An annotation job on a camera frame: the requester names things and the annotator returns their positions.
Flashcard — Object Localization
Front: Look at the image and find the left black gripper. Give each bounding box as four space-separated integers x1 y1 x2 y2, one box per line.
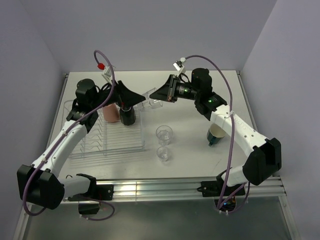
90 79 145 110

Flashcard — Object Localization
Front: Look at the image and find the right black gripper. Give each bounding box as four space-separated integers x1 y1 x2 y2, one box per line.
150 74 200 103

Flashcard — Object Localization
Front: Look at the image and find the black ceramic mug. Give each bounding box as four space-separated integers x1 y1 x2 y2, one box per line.
119 107 136 126

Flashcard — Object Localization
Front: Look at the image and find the clear glass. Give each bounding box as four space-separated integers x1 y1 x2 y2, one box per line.
156 146 171 162
138 88 163 111
155 125 173 146

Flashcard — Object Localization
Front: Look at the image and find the pink plastic cup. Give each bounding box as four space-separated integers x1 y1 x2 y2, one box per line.
102 103 120 123

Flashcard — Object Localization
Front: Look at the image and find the teal ceramic mug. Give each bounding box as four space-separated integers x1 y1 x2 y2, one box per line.
206 124 226 147

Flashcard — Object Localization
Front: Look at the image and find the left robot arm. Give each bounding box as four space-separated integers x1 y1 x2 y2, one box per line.
17 78 146 216

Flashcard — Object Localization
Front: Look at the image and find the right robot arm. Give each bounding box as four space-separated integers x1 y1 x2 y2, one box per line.
150 68 282 195

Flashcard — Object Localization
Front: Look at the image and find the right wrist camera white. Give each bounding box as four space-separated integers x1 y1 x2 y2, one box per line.
173 57 186 76

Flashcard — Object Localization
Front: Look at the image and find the clear wire dish rack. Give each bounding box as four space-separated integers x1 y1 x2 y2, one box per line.
69 105 145 159

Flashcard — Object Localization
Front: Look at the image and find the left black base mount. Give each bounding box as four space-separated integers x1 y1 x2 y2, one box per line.
67 184 115 218

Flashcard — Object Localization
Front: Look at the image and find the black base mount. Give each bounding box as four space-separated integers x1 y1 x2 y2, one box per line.
67 184 115 218
196 180 246 212

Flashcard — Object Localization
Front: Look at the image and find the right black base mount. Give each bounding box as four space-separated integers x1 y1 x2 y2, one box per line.
196 180 246 212

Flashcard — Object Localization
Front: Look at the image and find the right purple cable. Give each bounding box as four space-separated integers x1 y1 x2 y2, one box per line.
186 54 251 213

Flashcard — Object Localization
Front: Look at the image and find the aluminium mounting rail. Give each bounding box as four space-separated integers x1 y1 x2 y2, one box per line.
27 159 287 203

